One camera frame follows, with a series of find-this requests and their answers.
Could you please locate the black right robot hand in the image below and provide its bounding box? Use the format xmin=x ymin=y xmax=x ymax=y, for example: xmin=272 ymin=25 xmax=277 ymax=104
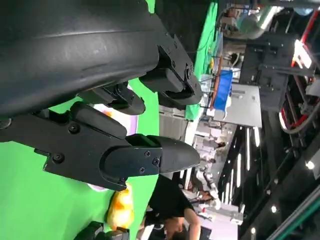
xmin=73 ymin=221 xmax=131 ymax=240

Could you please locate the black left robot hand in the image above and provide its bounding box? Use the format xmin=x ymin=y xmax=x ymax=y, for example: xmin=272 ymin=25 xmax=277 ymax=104
xmin=0 ymin=0 xmax=202 ymax=192

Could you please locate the orange and white bread roll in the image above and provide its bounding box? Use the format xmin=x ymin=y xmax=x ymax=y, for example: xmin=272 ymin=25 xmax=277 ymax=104
xmin=106 ymin=181 xmax=135 ymax=231

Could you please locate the green table cloth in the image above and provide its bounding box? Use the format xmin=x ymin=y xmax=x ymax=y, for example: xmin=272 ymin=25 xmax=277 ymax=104
xmin=0 ymin=0 xmax=161 ymax=240

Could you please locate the lilac plate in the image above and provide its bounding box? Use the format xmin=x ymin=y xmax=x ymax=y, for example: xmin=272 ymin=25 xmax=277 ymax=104
xmin=86 ymin=83 xmax=140 ymax=193

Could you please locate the green backdrop cloth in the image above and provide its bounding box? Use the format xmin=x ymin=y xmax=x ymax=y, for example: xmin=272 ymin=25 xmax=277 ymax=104
xmin=186 ymin=1 xmax=219 ymax=123

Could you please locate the blue cloth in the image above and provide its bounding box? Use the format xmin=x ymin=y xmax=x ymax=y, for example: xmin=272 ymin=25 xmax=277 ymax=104
xmin=213 ymin=69 xmax=234 ymax=111

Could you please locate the grey cabinet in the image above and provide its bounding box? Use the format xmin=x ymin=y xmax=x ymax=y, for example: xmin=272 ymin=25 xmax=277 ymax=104
xmin=213 ymin=83 xmax=263 ymax=129

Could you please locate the silver duct pipe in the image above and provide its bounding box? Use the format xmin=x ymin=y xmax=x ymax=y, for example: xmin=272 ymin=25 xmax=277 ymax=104
xmin=236 ymin=4 xmax=285 ymax=41

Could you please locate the black machine frame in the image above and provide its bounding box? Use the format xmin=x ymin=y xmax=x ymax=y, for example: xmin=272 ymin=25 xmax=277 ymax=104
xmin=243 ymin=33 xmax=316 ymax=112

